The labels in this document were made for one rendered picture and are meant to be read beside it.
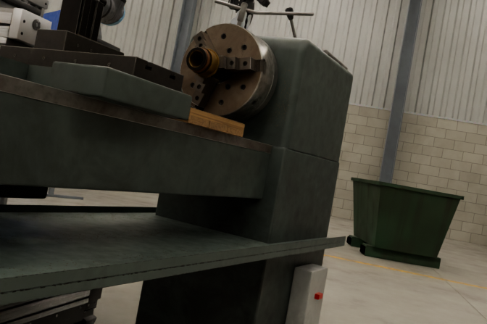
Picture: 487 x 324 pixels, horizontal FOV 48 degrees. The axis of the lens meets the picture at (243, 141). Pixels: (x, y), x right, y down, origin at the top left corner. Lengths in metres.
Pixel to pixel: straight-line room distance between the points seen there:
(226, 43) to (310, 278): 0.91
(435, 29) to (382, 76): 1.47
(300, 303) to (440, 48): 10.53
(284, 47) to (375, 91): 10.16
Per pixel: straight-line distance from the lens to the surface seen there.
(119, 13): 2.44
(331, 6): 12.46
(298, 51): 1.90
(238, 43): 1.82
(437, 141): 12.01
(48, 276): 0.96
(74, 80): 1.12
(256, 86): 1.76
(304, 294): 2.12
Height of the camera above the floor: 0.79
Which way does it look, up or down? 2 degrees up
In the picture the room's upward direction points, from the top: 10 degrees clockwise
